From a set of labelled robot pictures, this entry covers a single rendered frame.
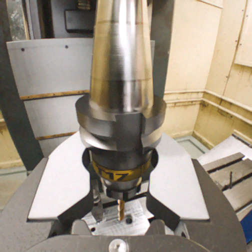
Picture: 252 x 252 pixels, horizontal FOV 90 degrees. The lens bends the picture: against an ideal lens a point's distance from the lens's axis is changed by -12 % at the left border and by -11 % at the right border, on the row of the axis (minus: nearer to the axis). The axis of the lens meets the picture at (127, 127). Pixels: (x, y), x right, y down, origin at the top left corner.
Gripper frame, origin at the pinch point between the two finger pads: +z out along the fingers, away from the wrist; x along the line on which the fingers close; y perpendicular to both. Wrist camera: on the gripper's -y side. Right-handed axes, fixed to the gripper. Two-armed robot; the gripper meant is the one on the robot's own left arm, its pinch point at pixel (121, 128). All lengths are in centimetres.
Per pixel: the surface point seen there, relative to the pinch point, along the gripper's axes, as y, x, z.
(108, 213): 33.4, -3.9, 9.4
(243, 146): 49, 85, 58
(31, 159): 38, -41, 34
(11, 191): 74, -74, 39
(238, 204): 43, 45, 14
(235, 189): 43, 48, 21
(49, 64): -1.5, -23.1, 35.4
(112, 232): 33.3, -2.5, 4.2
